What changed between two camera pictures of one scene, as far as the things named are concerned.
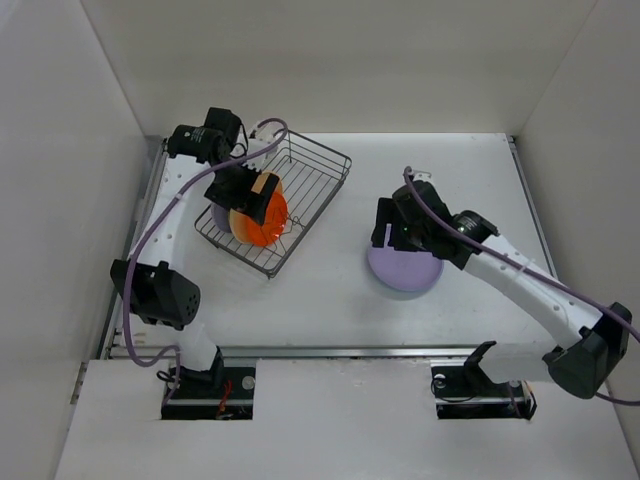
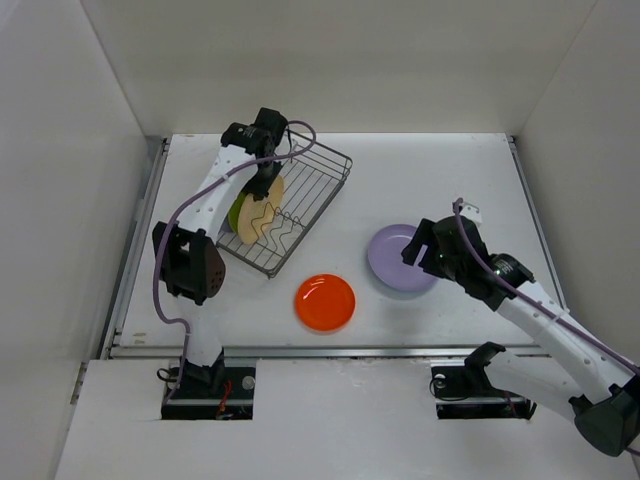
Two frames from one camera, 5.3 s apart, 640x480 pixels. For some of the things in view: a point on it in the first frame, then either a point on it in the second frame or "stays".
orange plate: (275, 219) → (324, 302)
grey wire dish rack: (311, 175) stays
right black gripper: (387, 211) → (424, 234)
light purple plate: (403, 269) stays
